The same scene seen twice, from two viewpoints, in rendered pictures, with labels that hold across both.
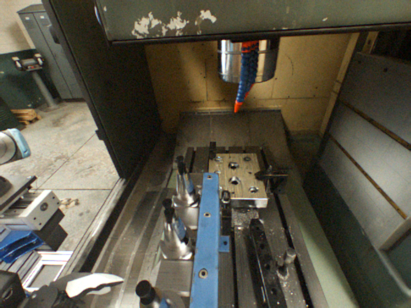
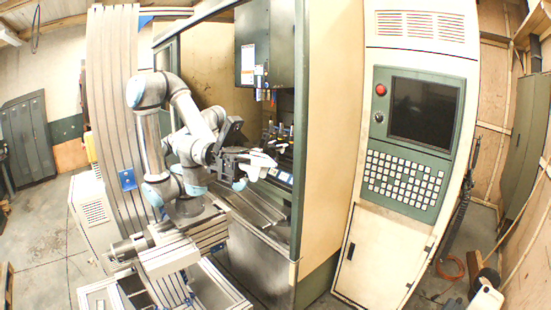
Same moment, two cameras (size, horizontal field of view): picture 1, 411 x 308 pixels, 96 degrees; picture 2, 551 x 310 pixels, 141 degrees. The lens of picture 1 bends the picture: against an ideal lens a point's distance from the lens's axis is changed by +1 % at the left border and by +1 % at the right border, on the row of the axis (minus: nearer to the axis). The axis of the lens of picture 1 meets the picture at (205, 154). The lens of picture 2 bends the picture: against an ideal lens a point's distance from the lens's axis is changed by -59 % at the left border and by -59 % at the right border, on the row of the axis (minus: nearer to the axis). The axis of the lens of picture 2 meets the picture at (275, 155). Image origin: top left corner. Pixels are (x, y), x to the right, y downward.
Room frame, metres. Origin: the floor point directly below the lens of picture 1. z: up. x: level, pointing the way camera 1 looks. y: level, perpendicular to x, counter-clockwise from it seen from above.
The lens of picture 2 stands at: (-0.87, 1.33, 1.66)
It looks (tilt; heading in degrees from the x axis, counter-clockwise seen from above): 20 degrees down; 311
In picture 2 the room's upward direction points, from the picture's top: straight up
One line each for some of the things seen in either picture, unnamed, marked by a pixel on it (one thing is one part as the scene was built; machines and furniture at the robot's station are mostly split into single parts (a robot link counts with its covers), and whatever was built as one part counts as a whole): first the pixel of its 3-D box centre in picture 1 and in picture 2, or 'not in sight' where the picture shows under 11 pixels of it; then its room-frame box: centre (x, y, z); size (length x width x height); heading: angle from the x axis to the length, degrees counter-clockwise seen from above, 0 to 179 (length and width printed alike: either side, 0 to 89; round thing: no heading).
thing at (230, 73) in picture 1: (247, 52); (262, 93); (0.56, -0.13, 1.46); 0.16 x 0.16 x 0.12
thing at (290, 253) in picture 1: (287, 261); not in sight; (0.24, -0.21, 0.96); 0.03 x 0.03 x 0.13
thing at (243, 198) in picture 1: (233, 176); (258, 147); (0.61, -0.12, 0.97); 0.29 x 0.23 x 0.05; 174
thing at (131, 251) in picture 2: not in sight; (133, 247); (0.08, 1.25, 0.95); 0.28 x 0.13 x 0.09; 85
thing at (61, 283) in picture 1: (66, 291); not in sight; (0.13, 0.25, 1.19); 0.09 x 0.05 x 0.02; 108
